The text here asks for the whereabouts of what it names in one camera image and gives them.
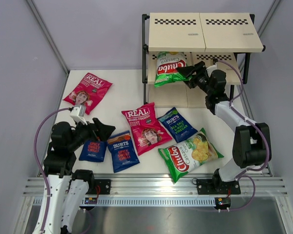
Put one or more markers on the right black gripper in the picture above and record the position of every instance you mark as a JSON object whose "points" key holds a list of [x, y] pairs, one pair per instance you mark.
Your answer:
{"points": [[194, 76]]}

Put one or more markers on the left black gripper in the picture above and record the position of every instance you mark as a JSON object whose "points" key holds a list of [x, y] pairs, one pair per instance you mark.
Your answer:
{"points": [[94, 129]]}

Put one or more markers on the green chuba bag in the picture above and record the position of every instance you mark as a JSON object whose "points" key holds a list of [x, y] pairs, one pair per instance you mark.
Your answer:
{"points": [[166, 68], [186, 156]]}

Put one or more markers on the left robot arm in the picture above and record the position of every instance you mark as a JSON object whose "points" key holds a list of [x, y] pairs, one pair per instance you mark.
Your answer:
{"points": [[64, 188]]}

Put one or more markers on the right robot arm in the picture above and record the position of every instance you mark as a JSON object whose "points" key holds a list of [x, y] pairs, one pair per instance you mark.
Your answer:
{"points": [[251, 149]]}

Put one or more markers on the pink Real chips bag far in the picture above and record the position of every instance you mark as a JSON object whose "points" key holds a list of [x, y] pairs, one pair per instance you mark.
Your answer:
{"points": [[89, 92]]}

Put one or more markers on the pink real chips bag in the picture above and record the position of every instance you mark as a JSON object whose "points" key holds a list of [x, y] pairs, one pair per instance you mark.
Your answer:
{"points": [[89, 92], [146, 129]]}

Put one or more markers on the pink Real chips bag centre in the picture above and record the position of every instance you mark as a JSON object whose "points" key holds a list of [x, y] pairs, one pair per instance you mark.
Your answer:
{"points": [[146, 129]]}

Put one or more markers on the beige three-tier shelf rack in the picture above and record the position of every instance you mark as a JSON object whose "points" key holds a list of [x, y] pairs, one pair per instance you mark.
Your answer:
{"points": [[229, 38]]}

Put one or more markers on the blue Burts chilli bag left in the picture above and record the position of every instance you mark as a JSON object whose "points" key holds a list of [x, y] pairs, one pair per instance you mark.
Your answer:
{"points": [[93, 151]]}

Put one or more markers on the blue burts chilli bag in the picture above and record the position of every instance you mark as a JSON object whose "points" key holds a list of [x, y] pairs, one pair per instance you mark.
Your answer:
{"points": [[93, 151], [122, 151]]}

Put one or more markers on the blue Burts chilli bag right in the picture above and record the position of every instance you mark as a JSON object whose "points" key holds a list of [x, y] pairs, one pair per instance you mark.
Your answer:
{"points": [[122, 151]]}

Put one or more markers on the blue Burts sea salt bag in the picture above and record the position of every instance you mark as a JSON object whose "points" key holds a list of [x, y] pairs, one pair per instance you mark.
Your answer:
{"points": [[177, 125]]}

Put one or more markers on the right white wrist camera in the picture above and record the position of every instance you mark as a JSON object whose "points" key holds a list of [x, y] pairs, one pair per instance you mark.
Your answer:
{"points": [[213, 67]]}

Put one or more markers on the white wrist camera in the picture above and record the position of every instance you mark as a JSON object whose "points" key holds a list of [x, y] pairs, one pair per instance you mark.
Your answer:
{"points": [[77, 114], [213, 67]]}

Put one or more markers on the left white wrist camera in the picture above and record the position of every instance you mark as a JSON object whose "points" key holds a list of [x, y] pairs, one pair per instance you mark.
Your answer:
{"points": [[77, 114]]}

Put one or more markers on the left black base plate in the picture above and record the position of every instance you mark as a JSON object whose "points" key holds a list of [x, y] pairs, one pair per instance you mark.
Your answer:
{"points": [[101, 186]]}

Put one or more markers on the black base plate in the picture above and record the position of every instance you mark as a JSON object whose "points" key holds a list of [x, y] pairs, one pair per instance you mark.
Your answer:
{"points": [[207, 187], [101, 186]]}

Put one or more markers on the white slotted cable duct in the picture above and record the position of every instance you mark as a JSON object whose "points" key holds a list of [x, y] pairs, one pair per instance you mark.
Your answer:
{"points": [[148, 201]]}

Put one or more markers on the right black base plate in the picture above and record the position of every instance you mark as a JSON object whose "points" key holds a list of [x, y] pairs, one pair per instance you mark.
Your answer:
{"points": [[207, 187]]}

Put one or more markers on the aluminium mounting rail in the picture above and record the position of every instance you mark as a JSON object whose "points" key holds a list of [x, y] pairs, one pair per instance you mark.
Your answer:
{"points": [[157, 185]]}

